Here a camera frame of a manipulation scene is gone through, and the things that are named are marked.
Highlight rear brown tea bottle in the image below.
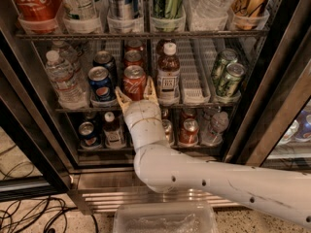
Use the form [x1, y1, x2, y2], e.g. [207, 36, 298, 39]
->
[155, 39, 176, 55]

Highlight top shelf sprite bottle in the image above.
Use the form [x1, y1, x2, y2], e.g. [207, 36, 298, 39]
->
[63, 0, 97, 20]

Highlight black floor cables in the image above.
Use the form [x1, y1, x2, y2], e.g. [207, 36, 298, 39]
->
[0, 144, 100, 233]

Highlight top shelf green bottle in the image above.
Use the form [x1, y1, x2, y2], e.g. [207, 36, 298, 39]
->
[153, 0, 183, 19]

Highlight right glass fridge door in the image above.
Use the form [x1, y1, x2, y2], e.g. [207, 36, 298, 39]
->
[236, 28, 311, 166]

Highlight rear clear water bottle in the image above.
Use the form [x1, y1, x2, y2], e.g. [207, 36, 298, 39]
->
[52, 41, 85, 82]

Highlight bottom shelf pepsi can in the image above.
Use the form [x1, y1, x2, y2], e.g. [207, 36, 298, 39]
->
[79, 121, 100, 147]

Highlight empty white shelf tray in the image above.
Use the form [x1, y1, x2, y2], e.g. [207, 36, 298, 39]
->
[177, 39, 211, 106]

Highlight front clear water bottle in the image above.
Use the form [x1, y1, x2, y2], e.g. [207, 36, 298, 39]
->
[46, 50, 87, 110]

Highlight blue pepsi can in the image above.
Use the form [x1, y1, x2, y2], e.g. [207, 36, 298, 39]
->
[88, 66, 116, 102]
[92, 50, 118, 86]

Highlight brown tea bottle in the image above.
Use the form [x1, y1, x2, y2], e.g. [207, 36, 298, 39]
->
[156, 42, 180, 105]
[155, 39, 176, 55]

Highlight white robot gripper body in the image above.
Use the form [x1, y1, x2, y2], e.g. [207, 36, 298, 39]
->
[123, 100, 169, 150]

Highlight front green can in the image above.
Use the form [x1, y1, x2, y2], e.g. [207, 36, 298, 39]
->
[216, 63, 246, 97]

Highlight front blue pepsi can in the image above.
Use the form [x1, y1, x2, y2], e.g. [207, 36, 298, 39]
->
[88, 66, 116, 102]

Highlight rear blue pepsi can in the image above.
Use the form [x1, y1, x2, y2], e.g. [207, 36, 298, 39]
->
[92, 50, 118, 86]

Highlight clear plastic bin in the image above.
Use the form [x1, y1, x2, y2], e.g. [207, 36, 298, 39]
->
[113, 202, 219, 233]

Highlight bottom shelf water bottle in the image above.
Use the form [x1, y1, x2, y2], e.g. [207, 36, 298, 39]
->
[201, 112, 229, 147]

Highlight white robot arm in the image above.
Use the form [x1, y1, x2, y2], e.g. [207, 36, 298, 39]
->
[116, 79, 311, 229]

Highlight red coke can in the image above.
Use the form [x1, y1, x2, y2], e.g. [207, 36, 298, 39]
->
[123, 50, 144, 67]
[125, 39, 145, 51]
[123, 65, 147, 101]

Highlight bottom shelf brown can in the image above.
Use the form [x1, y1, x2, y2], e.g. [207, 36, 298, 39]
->
[162, 119, 173, 144]

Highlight bottom shelf red can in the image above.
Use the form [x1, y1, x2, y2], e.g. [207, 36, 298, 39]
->
[179, 118, 199, 145]

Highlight clear water bottle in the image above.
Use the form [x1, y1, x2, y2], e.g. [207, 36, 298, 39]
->
[46, 50, 87, 110]
[52, 41, 85, 82]

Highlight bottom shelf tea bottle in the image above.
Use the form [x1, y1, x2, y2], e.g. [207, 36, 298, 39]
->
[103, 112, 125, 147]

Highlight top shelf blue silver can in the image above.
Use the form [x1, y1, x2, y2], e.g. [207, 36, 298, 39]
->
[108, 0, 139, 20]

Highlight front brown tea bottle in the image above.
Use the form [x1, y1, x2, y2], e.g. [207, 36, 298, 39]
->
[156, 42, 180, 105]

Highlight green can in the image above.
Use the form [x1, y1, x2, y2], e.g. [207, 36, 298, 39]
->
[211, 49, 238, 84]
[216, 63, 246, 97]

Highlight top shelf orange bottle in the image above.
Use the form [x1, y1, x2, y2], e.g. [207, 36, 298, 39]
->
[231, 0, 268, 17]

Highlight large coca-cola bottle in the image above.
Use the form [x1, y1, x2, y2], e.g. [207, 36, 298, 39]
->
[14, 0, 61, 34]

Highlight rear green can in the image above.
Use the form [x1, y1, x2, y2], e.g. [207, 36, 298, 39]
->
[211, 49, 238, 84]

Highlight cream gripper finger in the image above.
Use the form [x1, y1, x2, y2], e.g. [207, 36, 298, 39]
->
[115, 86, 132, 113]
[143, 77, 158, 104]

